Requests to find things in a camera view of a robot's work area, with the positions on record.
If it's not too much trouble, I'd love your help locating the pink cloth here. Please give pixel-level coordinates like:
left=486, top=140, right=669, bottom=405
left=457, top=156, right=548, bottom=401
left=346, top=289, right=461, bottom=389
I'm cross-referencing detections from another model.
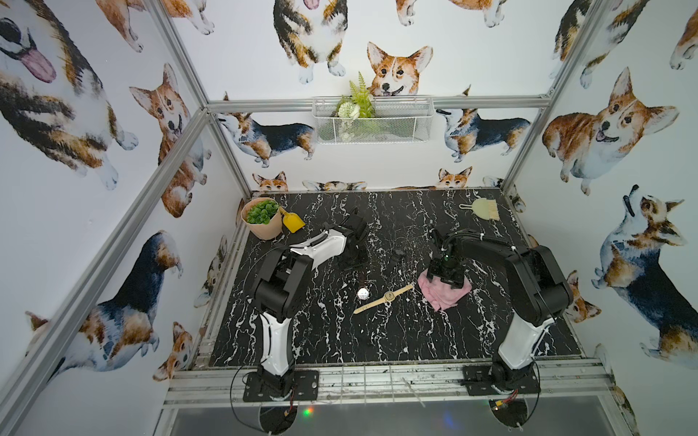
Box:
left=417, top=270, right=473, bottom=312

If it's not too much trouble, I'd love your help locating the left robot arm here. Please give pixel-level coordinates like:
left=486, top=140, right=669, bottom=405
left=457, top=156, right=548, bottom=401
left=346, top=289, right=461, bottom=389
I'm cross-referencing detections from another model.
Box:
left=251, top=209, right=368, bottom=384

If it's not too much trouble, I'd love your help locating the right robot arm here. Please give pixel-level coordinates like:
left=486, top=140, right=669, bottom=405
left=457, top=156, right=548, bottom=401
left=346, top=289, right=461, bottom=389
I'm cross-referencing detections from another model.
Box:
left=418, top=228, right=574, bottom=392

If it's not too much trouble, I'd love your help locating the yellow toy shovel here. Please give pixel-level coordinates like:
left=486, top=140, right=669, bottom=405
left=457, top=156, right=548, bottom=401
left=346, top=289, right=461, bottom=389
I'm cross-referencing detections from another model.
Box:
left=279, top=207, right=305, bottom=234

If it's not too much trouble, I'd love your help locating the beige hand brush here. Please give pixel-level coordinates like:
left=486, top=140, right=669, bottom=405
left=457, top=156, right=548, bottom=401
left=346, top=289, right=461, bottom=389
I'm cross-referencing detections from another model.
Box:
left=459, top=198, right=500, bottom=221

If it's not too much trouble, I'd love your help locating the terracotta pot green plant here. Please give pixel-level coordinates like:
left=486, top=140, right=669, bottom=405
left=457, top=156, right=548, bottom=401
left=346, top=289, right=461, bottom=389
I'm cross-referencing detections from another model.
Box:
left=240, top=197, right=283, bottom=241

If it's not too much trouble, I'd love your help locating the green fern white flower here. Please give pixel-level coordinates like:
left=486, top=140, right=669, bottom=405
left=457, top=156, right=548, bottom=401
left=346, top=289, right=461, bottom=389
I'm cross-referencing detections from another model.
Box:
left=333, top=73, right=376, bottom=142

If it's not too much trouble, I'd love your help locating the white wire wall basket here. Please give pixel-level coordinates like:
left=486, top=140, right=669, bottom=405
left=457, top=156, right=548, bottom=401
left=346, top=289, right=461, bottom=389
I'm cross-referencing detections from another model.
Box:
left=312, top=96, right=436, bottom=145

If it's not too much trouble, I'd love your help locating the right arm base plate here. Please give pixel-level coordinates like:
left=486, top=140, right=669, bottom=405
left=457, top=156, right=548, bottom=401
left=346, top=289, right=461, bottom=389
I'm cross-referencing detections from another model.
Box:
left=460, top=363, right=541, bottom=396

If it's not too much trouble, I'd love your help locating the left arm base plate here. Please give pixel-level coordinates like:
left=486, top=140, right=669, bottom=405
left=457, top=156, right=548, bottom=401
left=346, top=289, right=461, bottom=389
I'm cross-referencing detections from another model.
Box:
left=243, top=370, right=320, bottom=403

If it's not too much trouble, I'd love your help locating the aluminium front rail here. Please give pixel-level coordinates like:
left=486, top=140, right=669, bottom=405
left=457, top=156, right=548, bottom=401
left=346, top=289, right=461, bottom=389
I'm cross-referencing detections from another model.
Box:
left=163, top=359, right=613, bottom=409

